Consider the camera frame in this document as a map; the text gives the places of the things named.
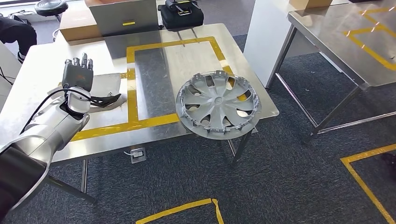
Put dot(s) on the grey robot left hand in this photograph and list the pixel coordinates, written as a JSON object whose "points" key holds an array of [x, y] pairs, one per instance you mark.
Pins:
{"points": [[77, 75]]}

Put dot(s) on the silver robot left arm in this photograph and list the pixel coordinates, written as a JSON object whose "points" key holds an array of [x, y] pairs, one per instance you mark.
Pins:
{"points": [[46, 130]]}

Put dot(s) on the steel workbench table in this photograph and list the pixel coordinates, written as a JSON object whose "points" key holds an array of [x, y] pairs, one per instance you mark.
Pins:
{"points": [[154, 77], [334, 31]]}

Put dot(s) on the cardboard box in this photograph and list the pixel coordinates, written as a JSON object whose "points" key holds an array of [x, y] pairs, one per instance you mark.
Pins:
{"points": [[309, 3], [77, 26]]}

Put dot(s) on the white side panel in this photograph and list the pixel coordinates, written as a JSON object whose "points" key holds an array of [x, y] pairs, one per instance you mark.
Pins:
{"points": [[7, 71], [263, 37]]}

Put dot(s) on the black round stool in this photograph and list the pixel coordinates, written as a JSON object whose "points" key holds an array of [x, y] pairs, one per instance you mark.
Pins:
{"points": [[51, 7]]}

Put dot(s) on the person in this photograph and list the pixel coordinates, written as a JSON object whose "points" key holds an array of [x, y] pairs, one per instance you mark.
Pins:
{"points": [[15, 32]]}

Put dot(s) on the grey laptop computer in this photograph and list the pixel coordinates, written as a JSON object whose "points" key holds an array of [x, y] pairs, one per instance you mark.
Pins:
{"points": [[123, 15]]}

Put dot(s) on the metal floor outlet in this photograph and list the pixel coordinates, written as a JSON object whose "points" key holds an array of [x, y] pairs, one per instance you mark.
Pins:
{"points": [[138, 155]]}

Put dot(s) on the black carrying case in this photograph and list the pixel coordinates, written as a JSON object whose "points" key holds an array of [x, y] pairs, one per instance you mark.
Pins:
{"points": [[181, 20]]}

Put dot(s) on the silver wheel hubcap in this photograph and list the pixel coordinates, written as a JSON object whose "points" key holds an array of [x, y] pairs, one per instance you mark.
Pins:
{"points": [[218, 102]]}

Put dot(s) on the yellow floor tape square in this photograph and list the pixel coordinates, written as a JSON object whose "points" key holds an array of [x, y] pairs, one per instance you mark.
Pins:
{"points": [[355, 176], [218, 211]]}

